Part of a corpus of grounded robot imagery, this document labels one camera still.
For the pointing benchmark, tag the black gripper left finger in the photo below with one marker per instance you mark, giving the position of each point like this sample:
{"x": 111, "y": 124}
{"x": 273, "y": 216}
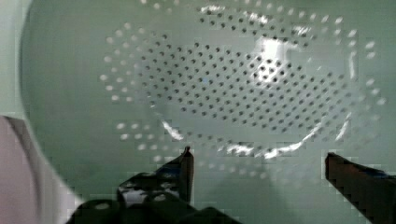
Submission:
{"x": 159, "y": 197}

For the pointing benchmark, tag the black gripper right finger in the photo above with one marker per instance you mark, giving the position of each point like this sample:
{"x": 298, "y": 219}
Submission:
{"x": 371, "y": 191}

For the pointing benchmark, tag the grey round plate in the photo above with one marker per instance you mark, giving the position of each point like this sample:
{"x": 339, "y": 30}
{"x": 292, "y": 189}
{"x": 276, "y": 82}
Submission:
{"x": 30, "y": 192}

